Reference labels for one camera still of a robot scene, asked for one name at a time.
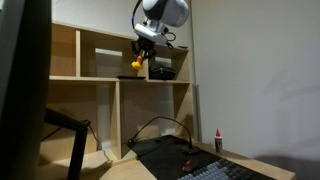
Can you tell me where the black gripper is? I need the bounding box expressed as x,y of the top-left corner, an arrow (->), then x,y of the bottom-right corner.
130,35 -> 158,64

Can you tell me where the yellow rubber duck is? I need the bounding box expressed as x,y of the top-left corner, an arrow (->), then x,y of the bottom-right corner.
131,55 -> 145,71

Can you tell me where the wooden shelf unit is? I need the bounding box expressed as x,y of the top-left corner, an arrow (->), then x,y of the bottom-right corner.
36,19 -> 201,169

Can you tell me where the black zip case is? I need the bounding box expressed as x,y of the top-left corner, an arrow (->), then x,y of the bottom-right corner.
148,62 -> 177,81

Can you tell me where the flat black tray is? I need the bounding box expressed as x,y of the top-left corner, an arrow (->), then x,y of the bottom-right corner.
116,74 -> 147,80

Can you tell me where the black desk mat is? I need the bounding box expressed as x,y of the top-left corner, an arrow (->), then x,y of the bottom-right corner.
127,134 -> 278,180

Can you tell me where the black gooseneck microphone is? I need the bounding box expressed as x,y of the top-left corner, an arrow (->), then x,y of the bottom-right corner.
127,115 -> 202,155

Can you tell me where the white glue bottle red cap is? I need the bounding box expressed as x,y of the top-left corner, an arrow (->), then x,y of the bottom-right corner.
214,128 -> 225,155

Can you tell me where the dark computer monitor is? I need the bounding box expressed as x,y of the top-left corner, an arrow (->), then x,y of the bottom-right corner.
0,0 -> 53,180

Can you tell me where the grey mechanical keyboard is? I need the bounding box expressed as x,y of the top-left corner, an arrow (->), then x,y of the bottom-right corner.
176,157 -> 255,180

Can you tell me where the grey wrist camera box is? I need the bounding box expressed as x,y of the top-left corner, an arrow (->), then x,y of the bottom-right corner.
133,23 -> 169,47

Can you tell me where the black camera cable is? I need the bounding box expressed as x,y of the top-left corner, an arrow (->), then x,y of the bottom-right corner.
131,0 -> 177,50

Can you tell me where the thin black cable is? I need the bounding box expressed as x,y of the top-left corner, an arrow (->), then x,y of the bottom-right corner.
87,123 -> 114,165

